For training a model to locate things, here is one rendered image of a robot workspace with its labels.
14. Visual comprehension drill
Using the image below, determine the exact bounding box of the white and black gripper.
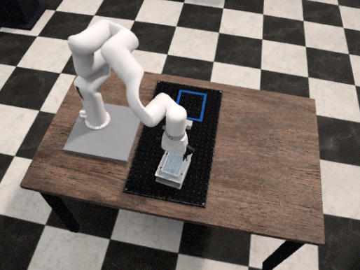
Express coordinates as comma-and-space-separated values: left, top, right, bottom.
155, 131, 195, 161

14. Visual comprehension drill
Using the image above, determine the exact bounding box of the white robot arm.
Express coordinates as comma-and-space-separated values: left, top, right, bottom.
67, 20, 193, 141

